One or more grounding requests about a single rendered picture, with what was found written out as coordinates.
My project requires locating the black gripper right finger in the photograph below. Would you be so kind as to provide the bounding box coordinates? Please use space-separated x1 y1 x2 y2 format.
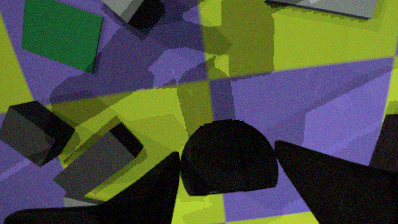
275 140 398 224

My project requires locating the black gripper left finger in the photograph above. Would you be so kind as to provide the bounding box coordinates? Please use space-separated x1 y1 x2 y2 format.
3 152 180 224

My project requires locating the dark grey controller unit with white label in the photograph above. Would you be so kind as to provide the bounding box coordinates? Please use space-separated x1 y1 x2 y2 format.
180 119 279 196

